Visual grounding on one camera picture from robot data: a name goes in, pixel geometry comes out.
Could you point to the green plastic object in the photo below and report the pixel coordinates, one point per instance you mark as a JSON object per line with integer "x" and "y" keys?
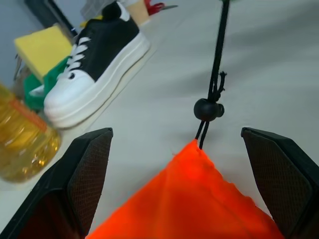
{"x": 41, "y": 85}

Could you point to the black and white sneaker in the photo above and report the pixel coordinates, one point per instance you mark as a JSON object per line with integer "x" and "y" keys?
{"x": 99, "y": 67}

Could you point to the yellow oil bottle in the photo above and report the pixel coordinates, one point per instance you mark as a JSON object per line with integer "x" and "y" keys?
{"x": 21, "y": 139}

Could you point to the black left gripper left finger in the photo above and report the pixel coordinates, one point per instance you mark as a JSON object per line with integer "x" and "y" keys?
{"x": 62, "y": 189}

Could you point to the black flat bar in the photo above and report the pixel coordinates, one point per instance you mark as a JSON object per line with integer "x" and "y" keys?
{"x": 49, "y": 15}

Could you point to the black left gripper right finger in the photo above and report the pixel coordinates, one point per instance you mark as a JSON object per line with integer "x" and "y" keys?
{"x": 281, "y": 181}

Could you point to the yellow sponge block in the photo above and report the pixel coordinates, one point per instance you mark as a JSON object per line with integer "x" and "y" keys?
{"x": 43, "y": 51}

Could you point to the beige paper cup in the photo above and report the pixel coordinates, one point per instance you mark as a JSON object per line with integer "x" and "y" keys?
{"x": 139, "y": 12}

